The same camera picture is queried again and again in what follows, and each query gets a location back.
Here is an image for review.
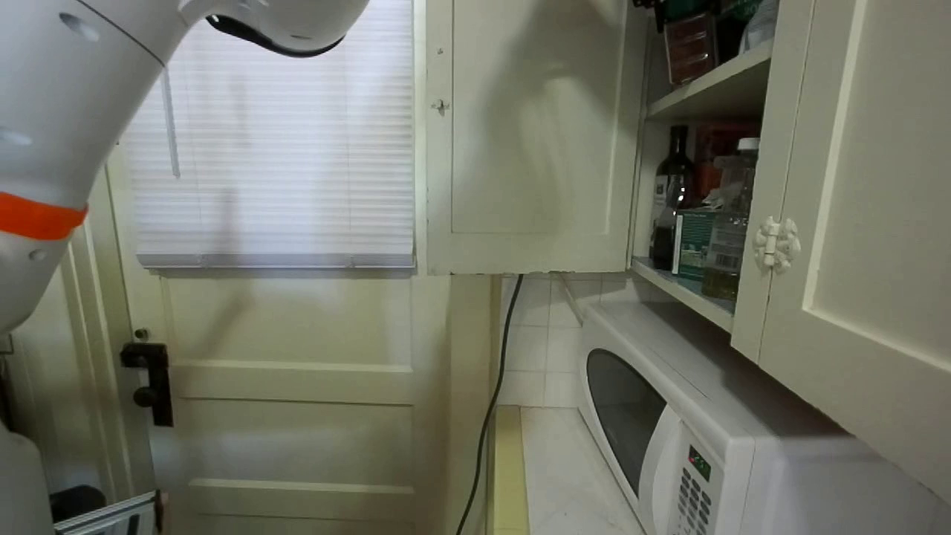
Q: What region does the black door latch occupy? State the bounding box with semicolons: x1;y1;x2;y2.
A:
120;339;176;430

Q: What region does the clear bottle white cap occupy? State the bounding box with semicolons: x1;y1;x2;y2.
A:
707;134;762;279

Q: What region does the cream cabinet frame with shelves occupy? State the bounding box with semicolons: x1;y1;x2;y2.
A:
627;0;786;334

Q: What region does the red food package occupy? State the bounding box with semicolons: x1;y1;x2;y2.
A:
692;120;762;189

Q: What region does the cream panelled cabinet door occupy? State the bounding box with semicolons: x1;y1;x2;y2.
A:
419;0;652;275

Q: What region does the white window blind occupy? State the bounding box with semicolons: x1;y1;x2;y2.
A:
121;0;419;272

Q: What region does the green and white box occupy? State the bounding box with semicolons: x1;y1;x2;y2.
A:
673;204;719;279

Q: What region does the dark glass wine bottle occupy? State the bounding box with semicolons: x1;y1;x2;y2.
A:
647;120;698;272

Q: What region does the thin black power cable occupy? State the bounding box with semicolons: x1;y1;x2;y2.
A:
454;272;527;535

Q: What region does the cream panelled room door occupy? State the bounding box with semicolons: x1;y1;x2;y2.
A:
58;146;500;535

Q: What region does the orange cable strap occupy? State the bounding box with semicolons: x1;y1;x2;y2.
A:
0;189;90;242

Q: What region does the cream cabinet door with knob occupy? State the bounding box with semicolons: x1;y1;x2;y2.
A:
729;0;951;502

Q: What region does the white microwave oven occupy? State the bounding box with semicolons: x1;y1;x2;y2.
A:
573;293;951;535

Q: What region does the white flower cabinet knob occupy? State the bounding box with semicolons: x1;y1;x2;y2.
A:
750;213;803;275

